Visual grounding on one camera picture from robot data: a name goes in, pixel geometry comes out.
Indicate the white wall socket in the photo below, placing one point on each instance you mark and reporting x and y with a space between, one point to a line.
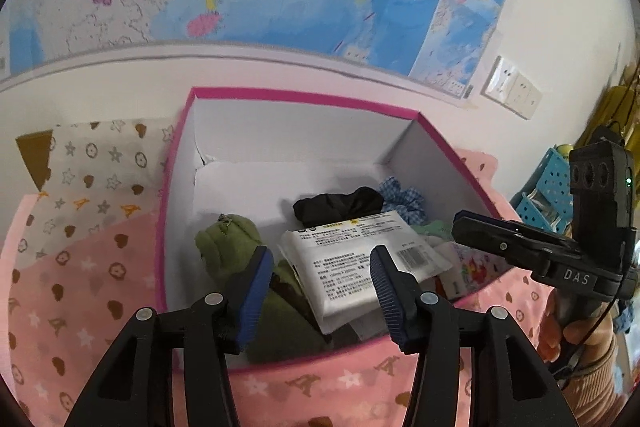
510 88

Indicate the colourful printed white cloth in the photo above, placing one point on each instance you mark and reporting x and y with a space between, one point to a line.
470 271

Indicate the blue white checkered scrunchie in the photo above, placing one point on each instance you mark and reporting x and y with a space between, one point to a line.
407 202

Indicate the black soft cloth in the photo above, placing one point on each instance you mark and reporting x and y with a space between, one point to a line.
328 208

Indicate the pink white storage box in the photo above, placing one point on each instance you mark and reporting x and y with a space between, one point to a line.
253 153

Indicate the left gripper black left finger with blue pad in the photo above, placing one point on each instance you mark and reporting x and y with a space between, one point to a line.
132 384

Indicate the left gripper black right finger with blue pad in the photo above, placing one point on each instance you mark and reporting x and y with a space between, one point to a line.
510 386

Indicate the right hand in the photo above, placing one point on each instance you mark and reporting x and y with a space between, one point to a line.
597 339

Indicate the white plastic label package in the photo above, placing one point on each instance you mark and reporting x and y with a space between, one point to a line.
332 262

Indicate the blue perforated plastic basket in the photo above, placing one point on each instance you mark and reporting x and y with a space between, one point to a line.
544 201

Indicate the yellow bag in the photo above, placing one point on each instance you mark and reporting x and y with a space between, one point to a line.
617 117

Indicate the mint green soft item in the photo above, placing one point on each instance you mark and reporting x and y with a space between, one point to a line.
434 233

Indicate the pink patterned bed sheet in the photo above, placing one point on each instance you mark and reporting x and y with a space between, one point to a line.
65 310

